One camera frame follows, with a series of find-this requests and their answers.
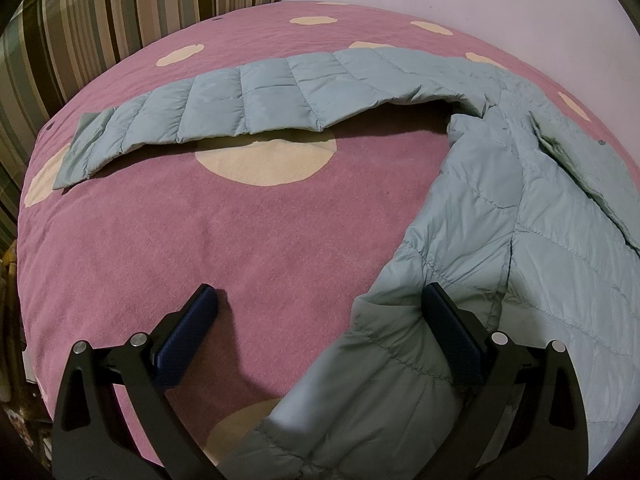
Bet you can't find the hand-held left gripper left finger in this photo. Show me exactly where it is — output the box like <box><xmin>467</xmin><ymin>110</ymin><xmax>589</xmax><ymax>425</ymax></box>
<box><xmin>52</xmin><ymin>283</ymin><xmax>221</xmax><ymax>480</ymax></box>

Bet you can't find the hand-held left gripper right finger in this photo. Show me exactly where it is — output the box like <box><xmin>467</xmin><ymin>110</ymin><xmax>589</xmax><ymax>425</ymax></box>
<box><xmin>421</xmin><ymin>281</ymin><xmax>589</xmax><ymax>480</ymax></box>

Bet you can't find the light blue puffer jacket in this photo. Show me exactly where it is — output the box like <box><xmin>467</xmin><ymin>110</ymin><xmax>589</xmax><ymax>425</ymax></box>
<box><xmin>55</xmin><ymin>44</ymin><xmax>640</xmax><ymax>480</ymax></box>

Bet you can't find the striped curtain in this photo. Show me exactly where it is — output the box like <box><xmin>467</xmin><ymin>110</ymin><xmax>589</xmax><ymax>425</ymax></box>
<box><xmin>22</xmin><ymin>0</ymin><xmax>281</xmax><ymax>111</ymax></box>

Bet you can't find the pink dotted bed sheet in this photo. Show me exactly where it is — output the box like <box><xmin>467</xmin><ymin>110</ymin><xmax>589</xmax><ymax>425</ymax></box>
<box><xmin>17</xmin><ymin>0</ymin><xmax>608</xmax><ymax>480</ymax></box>

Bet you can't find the green striped cushion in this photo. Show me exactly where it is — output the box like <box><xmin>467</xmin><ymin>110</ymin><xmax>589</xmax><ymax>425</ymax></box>
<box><xmin>0</xmin><ymin>20</ymin><xmax>68</xmax><ymax>281</ymax></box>

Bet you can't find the yellow wooden furniture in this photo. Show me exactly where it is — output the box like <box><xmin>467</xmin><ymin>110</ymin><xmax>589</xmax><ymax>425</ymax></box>
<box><xmin>0</xmin><ymin>242</ymin><xmax>27</xmax><ymax>403</ymax></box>

